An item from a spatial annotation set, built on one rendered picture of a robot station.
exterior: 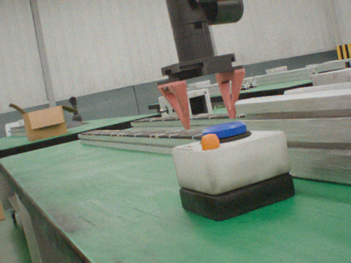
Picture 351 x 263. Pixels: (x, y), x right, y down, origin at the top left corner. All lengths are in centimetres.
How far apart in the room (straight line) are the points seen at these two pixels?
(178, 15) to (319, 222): 48
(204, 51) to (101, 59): 1120
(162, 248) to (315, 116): 20
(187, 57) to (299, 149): 31
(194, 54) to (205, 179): 36
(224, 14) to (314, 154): 38
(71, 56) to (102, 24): 109
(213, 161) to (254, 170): 4
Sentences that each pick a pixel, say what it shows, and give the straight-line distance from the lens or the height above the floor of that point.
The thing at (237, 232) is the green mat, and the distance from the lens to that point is 39.
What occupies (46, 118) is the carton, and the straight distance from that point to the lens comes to 267.
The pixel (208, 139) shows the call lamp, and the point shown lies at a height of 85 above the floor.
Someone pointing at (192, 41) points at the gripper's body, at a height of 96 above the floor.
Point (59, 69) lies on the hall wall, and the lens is 1173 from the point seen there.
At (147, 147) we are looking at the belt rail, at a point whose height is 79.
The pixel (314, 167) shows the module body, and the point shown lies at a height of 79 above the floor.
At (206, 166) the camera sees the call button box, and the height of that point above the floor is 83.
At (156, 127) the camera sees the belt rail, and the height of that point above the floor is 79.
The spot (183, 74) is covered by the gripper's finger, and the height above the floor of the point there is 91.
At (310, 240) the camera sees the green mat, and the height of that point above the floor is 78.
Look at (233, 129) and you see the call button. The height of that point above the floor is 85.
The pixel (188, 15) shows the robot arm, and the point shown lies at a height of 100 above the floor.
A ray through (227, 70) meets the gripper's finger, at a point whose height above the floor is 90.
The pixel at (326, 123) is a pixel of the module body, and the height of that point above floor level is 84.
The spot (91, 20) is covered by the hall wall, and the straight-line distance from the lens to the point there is 1209.
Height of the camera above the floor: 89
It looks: 5 degrees down
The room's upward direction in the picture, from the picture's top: 11 degrees counter-clockwise
